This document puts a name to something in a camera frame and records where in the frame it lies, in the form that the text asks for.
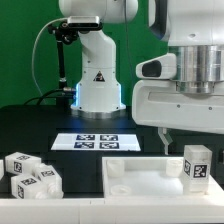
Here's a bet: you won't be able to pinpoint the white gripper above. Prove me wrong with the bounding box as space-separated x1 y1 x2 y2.
132 80 224 155

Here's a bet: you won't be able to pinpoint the white square tabletop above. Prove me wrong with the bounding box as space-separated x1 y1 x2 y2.
102 157 221 198

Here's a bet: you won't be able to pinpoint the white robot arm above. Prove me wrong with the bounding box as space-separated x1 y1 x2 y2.
59 0 224 145

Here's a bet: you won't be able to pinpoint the white obstacle fence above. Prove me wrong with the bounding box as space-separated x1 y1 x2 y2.
0 187 224 224

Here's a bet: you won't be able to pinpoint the white sheet with tags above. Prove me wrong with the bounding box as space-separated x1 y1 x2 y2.
51 133 140 152

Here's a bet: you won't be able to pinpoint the white part at left edge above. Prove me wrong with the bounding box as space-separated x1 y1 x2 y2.
0 160 4 180

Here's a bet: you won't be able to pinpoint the black cables on table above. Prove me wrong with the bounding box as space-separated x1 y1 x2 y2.
23 87 78 106

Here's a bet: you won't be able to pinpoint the grey camera on mount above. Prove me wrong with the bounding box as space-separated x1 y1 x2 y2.
67 16 102 31

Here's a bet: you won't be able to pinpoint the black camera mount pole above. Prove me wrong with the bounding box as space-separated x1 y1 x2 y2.
48 21 78 108

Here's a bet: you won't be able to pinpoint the grey cable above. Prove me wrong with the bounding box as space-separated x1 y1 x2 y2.
31 18 69 98

